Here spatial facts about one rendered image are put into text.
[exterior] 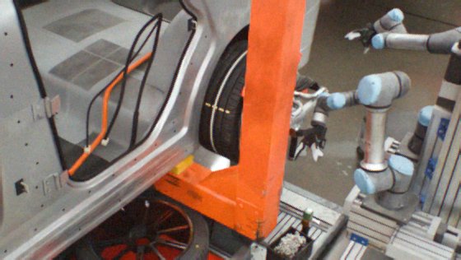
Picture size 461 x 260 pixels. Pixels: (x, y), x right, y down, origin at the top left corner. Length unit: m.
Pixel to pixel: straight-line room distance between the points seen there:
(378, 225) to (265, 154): 0.67
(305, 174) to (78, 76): 1.79
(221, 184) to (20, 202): 1.02
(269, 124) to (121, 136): 0.88
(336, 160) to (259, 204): 1.70
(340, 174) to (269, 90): 1.96
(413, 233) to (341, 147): 1.82
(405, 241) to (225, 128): 1.03
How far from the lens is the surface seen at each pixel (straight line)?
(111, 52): 3.50
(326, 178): 4.33
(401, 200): 2.89
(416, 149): 3.28
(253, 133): 2.67
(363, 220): 3.00
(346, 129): 4.86
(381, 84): 2.56
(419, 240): 2.92
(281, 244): 2.98
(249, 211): 2.94
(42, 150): 2.36
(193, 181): 3.11
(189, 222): 3.14
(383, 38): 3.29
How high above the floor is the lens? 2.66
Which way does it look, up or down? 35 degrees down
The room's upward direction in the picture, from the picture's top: 4 degrees clockwise
